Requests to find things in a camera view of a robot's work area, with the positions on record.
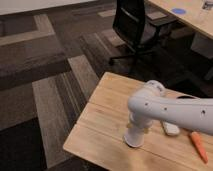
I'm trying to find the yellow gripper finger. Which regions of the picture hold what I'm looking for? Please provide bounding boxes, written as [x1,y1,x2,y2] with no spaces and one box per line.
[126,123,132,129]
[144,128,149,134]

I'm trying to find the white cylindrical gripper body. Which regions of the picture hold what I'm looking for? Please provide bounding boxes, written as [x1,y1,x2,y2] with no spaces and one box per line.
[129,113,153,129]

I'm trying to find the white ceramic cup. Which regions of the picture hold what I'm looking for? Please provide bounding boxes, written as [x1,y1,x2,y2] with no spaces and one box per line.
[123,125,144,148]

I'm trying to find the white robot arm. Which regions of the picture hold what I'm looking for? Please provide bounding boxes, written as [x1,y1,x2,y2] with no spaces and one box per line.
[128,80,213,135]

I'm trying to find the white sponge block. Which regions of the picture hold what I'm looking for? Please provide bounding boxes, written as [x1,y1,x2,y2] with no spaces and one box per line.
[162,122,180,136]

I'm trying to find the dark blue bowl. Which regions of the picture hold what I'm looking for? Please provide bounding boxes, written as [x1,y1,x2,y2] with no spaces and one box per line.
[176,96,197,99]

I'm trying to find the orange carrot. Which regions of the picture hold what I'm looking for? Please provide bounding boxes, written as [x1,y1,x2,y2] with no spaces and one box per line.
[190,132,208,163]

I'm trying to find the black office chair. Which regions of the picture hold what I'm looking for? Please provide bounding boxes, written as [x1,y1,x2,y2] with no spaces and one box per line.
[109,0,176,72]

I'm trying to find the blue round disc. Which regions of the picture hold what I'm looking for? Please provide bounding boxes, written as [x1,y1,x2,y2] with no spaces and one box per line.
[171,8,186,14]

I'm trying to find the light wooden background desk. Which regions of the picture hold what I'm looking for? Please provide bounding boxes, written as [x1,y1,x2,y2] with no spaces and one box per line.
[148,0,213,39]

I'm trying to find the small dark object on desk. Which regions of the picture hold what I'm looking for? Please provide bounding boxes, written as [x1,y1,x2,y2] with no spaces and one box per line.
[202,0,213,10]

